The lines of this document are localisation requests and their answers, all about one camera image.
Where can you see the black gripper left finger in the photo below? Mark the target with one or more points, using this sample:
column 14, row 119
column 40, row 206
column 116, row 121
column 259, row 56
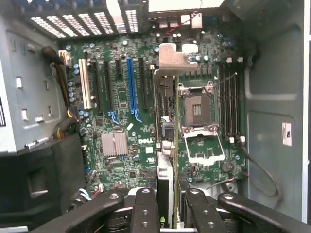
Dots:
column 143, row 213

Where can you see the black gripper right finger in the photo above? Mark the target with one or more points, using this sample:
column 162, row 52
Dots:
column 204, row 213

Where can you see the metal socket cover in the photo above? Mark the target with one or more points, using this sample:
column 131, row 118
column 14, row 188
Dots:
column 204, row 161

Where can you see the round coin battery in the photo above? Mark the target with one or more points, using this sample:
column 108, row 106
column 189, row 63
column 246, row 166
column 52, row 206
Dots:
column 227, row 166

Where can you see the silver chipset heatsink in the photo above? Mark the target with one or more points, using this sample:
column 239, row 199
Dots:
column 114, row 145

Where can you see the CPU socket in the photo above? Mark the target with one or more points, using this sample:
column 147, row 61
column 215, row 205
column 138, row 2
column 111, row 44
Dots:
column 196, row 106

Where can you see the black plastic shroud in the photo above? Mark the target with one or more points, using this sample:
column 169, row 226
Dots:
column 36, row 182

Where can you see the black RAM slot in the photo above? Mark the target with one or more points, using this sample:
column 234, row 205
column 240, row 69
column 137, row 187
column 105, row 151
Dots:
column 233, row 102
column 238, row 102
column 228, row 102
column 222, row 102

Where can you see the green motherboard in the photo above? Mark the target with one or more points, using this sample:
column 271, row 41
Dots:
column 121, row 97

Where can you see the long black expansion slot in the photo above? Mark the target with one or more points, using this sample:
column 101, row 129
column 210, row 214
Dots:
column 109, row 87
column 143, row 85
column 98, row 89

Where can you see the blue expansion slot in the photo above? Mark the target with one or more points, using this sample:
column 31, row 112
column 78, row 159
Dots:
column 131, row 85

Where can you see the thin metal locking lever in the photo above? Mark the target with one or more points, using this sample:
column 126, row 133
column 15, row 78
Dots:
column 226, row 79

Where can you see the white expansion slot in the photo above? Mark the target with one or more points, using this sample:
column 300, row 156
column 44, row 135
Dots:
column 85, row 85

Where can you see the short black expansion slot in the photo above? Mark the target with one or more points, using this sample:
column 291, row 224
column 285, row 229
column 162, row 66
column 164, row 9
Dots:
column 119, row 66

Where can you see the open black PC case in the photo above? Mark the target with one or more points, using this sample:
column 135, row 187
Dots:
column 272, row 72

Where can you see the grey power supply unit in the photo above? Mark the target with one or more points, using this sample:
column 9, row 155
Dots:
column 31, row 85

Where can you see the white power connector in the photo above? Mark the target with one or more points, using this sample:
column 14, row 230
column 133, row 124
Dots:
column 65, row 57

